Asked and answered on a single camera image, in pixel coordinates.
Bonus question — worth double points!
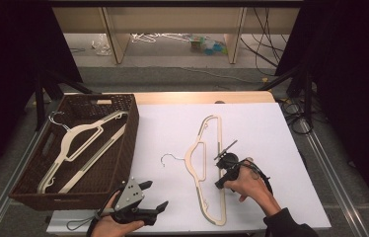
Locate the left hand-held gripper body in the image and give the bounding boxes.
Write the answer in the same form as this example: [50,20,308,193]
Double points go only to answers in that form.
[111,177,159,227]

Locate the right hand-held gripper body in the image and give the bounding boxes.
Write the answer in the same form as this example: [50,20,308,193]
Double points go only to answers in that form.
[213,139,242,181]

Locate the brown wicker basket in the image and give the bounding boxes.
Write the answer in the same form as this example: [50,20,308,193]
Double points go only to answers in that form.
[8,93,140,211]

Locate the person's right hand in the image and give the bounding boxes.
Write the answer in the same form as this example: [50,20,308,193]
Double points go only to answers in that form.
[223,159,282,217]

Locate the person's left hand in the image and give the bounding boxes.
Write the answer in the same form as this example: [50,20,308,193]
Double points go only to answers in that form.
[90,192,146,237]

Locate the white table sheet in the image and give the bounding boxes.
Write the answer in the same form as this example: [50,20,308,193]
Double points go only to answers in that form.
[45,102,332,235]

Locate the black metal stand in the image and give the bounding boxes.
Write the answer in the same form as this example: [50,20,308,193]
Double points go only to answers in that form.
[34,69,94,132]
[257,62,316,127]

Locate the colourful plastic clutter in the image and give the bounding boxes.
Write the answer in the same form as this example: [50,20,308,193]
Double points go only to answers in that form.
[188,35,229,56]

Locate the white hangers on floor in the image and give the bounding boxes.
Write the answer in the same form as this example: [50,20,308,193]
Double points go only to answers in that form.
[130,32,190,44]

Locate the clear plastic bag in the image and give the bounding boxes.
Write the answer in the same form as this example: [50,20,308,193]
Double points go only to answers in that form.
[90,33,112,56]

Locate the dark curtain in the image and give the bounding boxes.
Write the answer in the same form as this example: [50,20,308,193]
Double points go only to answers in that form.
[0,0,84,196]
[274,0,369,219]

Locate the beige wooden shelf unit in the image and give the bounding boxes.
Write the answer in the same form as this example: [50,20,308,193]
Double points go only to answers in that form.
[49,5,301,65]

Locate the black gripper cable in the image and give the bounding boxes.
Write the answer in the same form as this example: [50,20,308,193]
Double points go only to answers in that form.
[238,157,274,198]

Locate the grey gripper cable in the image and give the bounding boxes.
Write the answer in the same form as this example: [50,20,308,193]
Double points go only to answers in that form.
[66,206,115,232]

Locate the coiled black floor cables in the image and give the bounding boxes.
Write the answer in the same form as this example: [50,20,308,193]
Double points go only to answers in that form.
[278,96,317,136]

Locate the thin white floor cable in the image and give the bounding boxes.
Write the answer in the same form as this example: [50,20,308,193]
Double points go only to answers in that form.
[178,66,263,85]

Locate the aluminium rail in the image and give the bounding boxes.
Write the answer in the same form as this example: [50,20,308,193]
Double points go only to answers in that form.
[0,98,66,237]
[299,118,369,237]

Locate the hanging black cables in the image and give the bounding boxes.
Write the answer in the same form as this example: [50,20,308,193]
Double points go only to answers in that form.
[239,6,300,77]

